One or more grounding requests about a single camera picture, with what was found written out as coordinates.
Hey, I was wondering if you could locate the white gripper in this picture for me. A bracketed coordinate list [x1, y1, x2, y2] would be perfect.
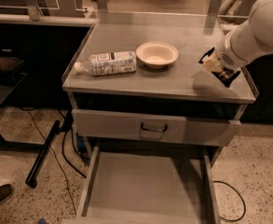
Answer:
[202, 38, 245, 73]

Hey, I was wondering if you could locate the black rxbar chocolate wrapper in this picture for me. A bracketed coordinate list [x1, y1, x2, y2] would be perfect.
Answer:
[198, 48, 240, 88]

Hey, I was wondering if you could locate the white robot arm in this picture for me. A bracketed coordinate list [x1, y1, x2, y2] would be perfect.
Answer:
[199, 0, 273, 72]

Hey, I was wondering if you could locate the grey drawer cabinet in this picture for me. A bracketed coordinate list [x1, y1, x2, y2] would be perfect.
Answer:
[63, 13, 257, 148]

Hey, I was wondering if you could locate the grey top drawer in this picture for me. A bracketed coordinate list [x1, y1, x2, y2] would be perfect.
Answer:
[72, 109, 240, 147]

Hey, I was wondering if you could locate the open grey middle drawer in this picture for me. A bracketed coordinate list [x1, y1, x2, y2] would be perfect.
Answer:
[61, 146, 221, 224]

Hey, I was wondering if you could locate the white paper bowl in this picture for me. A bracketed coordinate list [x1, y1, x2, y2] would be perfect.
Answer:
[136, 42, 179, 69]

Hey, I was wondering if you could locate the clear plastic water bottle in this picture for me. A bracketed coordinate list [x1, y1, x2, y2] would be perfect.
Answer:
[74, 51, 137, 77]

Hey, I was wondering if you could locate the dark side table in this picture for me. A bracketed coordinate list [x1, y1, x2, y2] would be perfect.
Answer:
[0, 49, 27, 105]

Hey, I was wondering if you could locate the black metal stand leg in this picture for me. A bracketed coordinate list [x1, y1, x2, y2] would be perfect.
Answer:
[25, 120, 60, 189]

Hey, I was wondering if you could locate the black drawer handle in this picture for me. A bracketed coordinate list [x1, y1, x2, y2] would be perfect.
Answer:
[141, 122, 168, 133]

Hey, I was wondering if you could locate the black floor cable right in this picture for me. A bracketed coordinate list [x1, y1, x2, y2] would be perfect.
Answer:
[212, 179, 247, 222]

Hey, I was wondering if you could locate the black floor cable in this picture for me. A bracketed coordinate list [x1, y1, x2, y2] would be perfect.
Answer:
[212, 179, 247, 222]
[18, 105, 91, 217]

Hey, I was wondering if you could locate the black floor cable left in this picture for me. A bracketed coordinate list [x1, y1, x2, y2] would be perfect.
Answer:
[18, 105, 91, 217]

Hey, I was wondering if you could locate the white horizontal rail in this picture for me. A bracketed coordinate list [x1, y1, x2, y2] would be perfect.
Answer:
[0, 14, 95, 27]

